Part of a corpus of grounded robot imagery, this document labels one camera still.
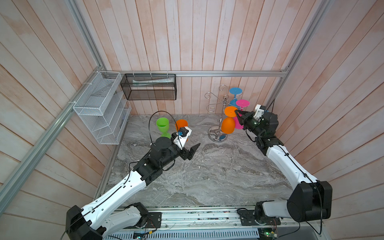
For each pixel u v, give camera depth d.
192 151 0.60
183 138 0.55
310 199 0.41
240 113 0.76
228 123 0.83
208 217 0.76
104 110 0.66
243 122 0.71
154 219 0.73
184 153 0.60
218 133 1.07
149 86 1.01
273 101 1.07
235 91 0.86
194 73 0.97
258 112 0.71
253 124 0.67
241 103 0.81
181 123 0.95
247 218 0.73
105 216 0.41
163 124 0.96
